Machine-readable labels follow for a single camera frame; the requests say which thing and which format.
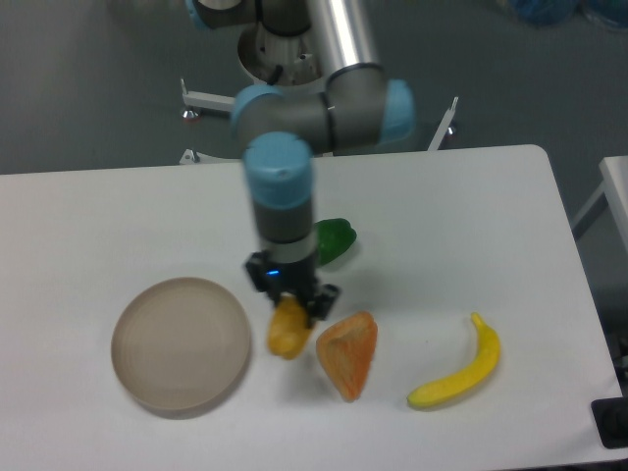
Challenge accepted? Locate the green toy pepper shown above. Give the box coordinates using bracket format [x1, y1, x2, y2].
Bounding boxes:
[314, 218, 357, 266]

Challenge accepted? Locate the white side table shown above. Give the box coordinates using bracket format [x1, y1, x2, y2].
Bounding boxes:
[570, 156, 627, 246]

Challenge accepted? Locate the beige round plate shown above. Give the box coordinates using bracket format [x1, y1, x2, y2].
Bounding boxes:
[110, 278, 251, 418]

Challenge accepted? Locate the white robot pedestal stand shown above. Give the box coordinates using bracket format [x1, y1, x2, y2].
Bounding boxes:
[177, 22, 460, 166]

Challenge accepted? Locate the black device at table edge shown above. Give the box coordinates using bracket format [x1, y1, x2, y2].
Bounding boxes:
[591, 397, 627, 449]

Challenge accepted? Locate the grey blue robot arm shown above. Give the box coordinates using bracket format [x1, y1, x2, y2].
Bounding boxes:
[186, 1, 416, 324]

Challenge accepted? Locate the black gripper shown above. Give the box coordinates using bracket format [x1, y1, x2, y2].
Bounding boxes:
[244, 250, 341, 322]

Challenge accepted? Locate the yellow toy banana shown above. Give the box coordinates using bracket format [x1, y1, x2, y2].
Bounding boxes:
[406, 312, 501, 409]

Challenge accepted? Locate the yellow toy pepper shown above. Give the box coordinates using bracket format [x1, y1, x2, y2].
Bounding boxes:
[267, 295, 313, 360]

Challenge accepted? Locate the blue object in background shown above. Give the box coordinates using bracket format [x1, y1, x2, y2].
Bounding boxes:
[502, 0, 627, 29]

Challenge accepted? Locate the orange toy bread wedge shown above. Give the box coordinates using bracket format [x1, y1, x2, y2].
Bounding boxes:
[316, 311, 379, 402]

